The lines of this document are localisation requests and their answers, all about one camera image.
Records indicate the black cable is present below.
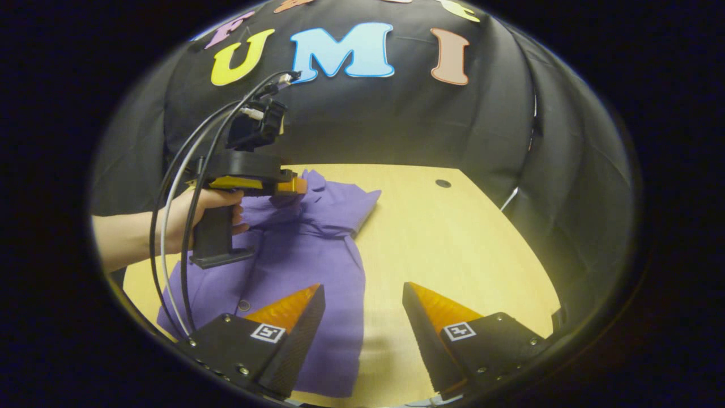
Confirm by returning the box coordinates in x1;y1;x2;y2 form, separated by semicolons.
179;71;301;336
150;71;301;341

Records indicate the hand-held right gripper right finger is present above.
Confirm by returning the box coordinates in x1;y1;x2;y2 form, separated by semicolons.
402;282;553;397

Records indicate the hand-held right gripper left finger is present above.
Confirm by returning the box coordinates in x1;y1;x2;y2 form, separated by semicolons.
180;283;327;400

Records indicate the purple knit cardigan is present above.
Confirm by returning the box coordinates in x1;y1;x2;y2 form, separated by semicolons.
157;169;382;398

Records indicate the white cable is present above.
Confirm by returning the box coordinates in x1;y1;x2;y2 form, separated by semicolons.
160;107;266;339

